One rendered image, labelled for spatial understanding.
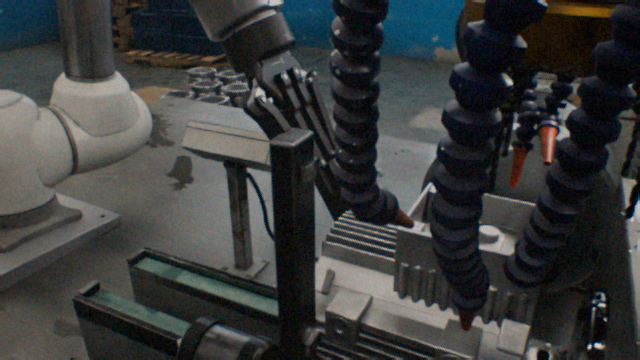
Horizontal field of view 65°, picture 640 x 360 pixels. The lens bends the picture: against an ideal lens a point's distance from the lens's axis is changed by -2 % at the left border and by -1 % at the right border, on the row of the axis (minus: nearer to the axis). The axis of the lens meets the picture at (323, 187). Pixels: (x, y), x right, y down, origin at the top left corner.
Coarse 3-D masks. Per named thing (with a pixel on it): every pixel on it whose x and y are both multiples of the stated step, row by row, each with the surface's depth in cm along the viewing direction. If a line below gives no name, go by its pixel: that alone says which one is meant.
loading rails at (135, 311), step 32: (160, 256) 78; (96, 288) 71; (160, 288) 76; (192, 288) 72; (224, 288) 72; (256, 288) 71; (96, 320) 68; (128, 320) 64; (160, 320) 66; (192, 320) 75; (224, 320) 72; (256, 320) 69; (96, 352) 72; (128, 352) 68; (160, 352) 64
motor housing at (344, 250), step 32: (352, 224) 51; (320, 256) 50; (352, 256) 48; (384, 256) 47; (352, 288) 47; (384, 288) 46; (320, 320) 46; (384, 320) 45; (416, 320) 45; (480, 320) 43; (320, 352) 48; (352, 352) 46; (384, 352) 44; (416, 352) 43; (480, 352) 42
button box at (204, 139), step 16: (192, 128) 85; (208, 128) 84; (224, 128) 83; (240, 128) 82; (192, 144) 85; (208, 144) 84; (224, 144) 82; (240, 144) 81; (256, 144) 80; (240, 160) 82; (256, 160) 80
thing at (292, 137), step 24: (288, 144) 32; (312, 144) 34; (288, 168) 33; (312, 168) 34; (288, 192) 34; (312, 192) 36; (288, 216) 35; (312, 216) 37; (288, 240) 36; (312, 240) 38; (288, 264) 36; (312, 264) 39; (288, 288) 38; (312, 288) 40; (288, 312) 39; (312, 312) 41; (288, 336) 40; (312, 336) 41
